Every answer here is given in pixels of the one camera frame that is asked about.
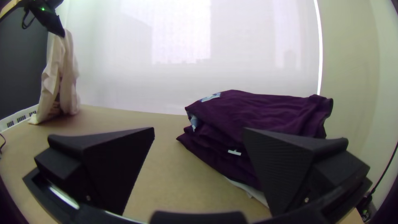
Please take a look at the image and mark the white light strip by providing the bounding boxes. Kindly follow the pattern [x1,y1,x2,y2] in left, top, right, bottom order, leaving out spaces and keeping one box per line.
[313,0,323,95]

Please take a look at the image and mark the cream printed t-shirt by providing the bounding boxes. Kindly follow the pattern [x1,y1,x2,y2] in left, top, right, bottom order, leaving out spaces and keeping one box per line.
[28,29,81,125]

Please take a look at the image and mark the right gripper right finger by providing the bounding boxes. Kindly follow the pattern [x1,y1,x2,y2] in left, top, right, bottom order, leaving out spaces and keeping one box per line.
[242,127,371,217]

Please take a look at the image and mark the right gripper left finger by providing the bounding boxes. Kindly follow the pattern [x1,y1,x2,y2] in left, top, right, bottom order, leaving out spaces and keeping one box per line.
[34,127,155,215]

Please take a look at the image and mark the white laundry basket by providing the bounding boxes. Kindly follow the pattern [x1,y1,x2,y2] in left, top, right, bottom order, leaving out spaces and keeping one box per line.
[0,104,39,133]

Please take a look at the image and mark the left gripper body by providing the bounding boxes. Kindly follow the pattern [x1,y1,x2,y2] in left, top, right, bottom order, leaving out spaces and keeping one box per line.
[31,11,66,39]

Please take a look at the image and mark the pile of folded clothes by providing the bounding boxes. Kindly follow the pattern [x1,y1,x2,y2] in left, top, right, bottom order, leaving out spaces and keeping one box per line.
[176,89,334,208]

